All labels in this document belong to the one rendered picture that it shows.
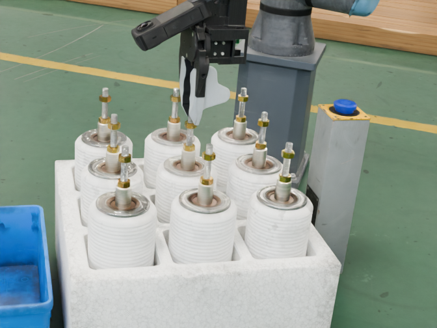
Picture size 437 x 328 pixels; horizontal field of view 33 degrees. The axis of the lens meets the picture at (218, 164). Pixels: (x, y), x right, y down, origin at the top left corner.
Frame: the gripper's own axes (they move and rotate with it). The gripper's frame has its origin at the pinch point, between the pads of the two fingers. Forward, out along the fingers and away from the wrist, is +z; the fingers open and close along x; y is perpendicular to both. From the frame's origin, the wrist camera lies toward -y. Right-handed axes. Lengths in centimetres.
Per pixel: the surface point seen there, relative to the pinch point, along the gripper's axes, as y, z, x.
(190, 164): 0.6, 8.4, -1.1
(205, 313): -1.8, 23.2, -19.4
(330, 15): 115, 27, 166
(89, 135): -12.4, 8.9, 13.8
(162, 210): -3.8, 15.7, -1.8
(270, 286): 7.4, 19.3, -20.2
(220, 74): 51, 35, 119
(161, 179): -4.0, 10.5, -1.3
